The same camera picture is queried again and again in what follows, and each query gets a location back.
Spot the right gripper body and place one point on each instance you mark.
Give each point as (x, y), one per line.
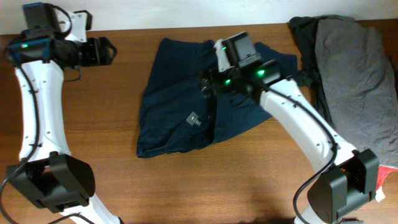
(221, 81)

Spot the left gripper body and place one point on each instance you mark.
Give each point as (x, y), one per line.
(89, 53)

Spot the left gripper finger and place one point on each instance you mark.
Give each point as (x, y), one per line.
(106, 58)
(105, 44)

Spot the navy blue shorts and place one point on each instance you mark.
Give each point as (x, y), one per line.
(175, 115)

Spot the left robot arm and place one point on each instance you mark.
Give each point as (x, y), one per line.
(47, 175)

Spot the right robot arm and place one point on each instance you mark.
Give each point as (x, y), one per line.
(345, 179)

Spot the grey garment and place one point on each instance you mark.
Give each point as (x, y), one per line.
(358, 81)

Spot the red cloth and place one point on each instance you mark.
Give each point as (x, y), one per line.
(383, 172)

